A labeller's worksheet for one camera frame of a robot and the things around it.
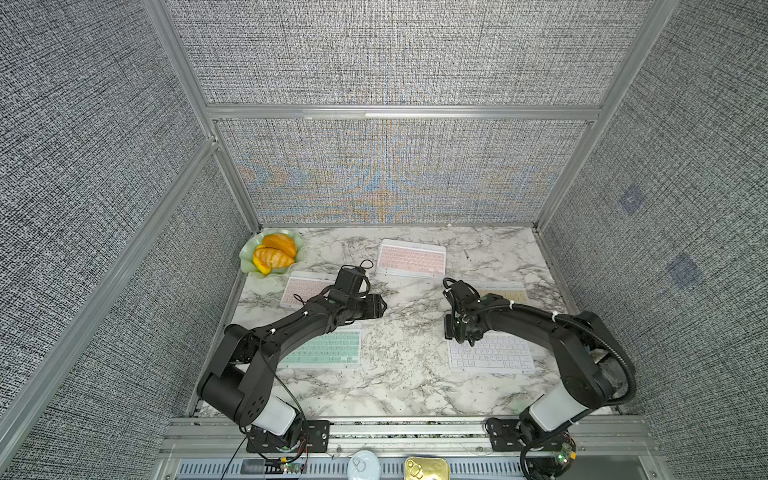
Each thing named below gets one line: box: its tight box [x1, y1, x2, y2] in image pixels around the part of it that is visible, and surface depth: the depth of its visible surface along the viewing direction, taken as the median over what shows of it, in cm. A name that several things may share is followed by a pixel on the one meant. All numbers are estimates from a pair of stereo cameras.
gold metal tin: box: [403, 457, 449, 480], surface depth 67 cm
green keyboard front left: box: [277, 323, 363, 369], surface depth 88 cm
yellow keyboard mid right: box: [470, 281, 527, 301], surface depth 103 cm
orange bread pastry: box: [253, 233, 296, 274], surface depth 105 cm
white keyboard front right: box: [447, 333, 536, 374], surface depth 87 cm
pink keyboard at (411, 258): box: [376, 239, 447, 278], surface depth 108 cm
